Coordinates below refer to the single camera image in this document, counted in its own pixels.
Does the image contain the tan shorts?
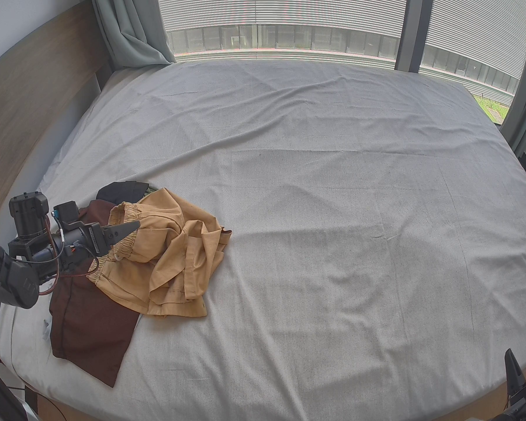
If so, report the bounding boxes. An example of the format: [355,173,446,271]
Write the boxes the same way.
[87,188,233,318]

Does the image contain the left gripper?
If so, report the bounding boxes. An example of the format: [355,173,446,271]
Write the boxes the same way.
[58,220,141,265]

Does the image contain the black garment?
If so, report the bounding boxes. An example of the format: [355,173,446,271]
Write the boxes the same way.
[97,181,150,203]

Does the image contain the bed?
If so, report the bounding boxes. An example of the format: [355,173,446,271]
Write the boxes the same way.
[0,0,526,421]

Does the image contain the brown shorts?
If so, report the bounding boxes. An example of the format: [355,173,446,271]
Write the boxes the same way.
[49,199,141,388]

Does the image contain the window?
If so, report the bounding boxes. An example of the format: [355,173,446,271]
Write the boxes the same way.
[153,0,526,126]

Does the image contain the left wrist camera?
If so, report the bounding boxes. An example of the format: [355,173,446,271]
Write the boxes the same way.
[53,201,90,235]

